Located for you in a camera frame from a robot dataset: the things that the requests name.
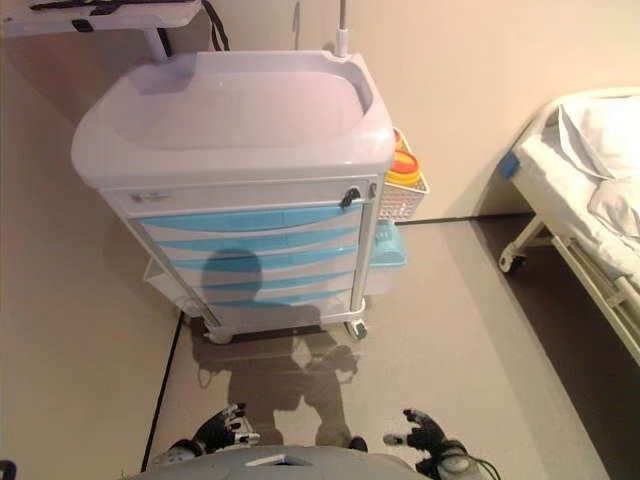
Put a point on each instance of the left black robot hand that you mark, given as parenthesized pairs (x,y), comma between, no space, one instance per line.
(225,430)

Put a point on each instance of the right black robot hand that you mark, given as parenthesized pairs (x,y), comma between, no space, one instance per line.
(419,433)

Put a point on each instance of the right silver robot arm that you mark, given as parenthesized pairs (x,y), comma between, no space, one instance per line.
(457,462)

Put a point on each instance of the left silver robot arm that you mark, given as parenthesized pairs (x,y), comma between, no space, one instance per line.
(177,452)

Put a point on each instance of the white top drawer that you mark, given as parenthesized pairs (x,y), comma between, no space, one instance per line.
(240,197)

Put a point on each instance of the black drawer lock key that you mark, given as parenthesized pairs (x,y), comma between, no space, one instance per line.
(350,197)

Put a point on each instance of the grey robot torso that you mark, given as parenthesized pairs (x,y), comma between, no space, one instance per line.
(280,462)

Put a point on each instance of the clear bin blue lid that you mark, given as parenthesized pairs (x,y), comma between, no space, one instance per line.
(388,260)

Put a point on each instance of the bed caster wheel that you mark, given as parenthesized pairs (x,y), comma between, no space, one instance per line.
(513,262)

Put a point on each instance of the white perforated side basket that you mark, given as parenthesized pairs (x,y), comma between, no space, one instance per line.
(400,200)

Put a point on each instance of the yellow sharps container red lid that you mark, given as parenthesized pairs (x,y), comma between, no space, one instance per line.
(403,169)

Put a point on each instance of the white hospital bed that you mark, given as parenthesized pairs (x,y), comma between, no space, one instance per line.
(580,210)

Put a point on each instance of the blue bed corner bumper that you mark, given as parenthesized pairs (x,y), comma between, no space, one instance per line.
(508,165)

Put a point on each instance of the white medical trolley cart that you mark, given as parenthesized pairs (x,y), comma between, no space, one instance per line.
(235,125)

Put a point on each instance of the white bed sheet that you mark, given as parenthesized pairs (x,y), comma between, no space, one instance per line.
(595,165)

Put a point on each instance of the metal IV pole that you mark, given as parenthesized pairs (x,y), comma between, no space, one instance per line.
(342,30)

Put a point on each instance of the white overbed tray table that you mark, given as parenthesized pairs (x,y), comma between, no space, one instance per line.
(100,17)

